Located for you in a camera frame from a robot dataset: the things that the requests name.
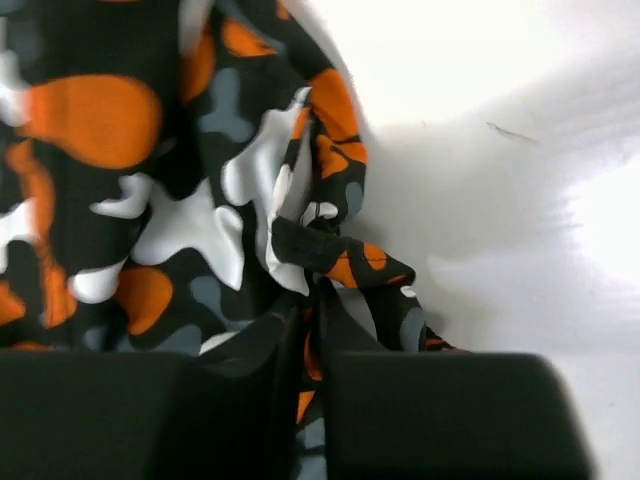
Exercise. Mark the orange camouflage shorts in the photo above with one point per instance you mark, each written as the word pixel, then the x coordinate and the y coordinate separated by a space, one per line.
pixel 174 171

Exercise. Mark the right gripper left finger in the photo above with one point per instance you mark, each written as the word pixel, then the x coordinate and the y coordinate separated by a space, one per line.
pixel 228 414

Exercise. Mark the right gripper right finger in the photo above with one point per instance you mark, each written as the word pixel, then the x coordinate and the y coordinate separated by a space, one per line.
pixel 399 415

